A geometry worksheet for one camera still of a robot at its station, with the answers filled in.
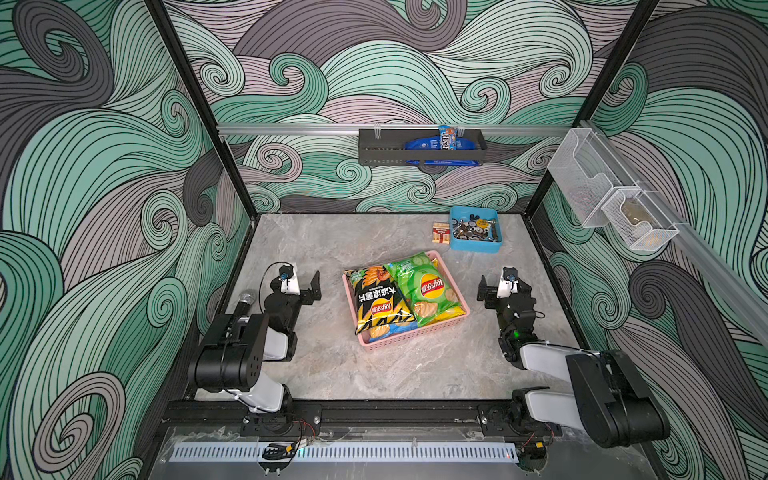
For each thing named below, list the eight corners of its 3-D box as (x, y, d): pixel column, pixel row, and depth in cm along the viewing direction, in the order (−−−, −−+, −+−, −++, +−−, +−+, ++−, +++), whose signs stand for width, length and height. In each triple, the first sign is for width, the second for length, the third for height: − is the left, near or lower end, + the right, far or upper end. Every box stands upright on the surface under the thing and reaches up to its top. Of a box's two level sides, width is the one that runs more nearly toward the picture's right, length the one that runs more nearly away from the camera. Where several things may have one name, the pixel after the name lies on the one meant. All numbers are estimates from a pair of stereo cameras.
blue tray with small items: (452, 252, 111) (453, 247, 108) (443, 211, 125) (444, 206, 123) (507, 252, 111) (510, 247, 108) (492, 211, 125) (495, 206, 123)
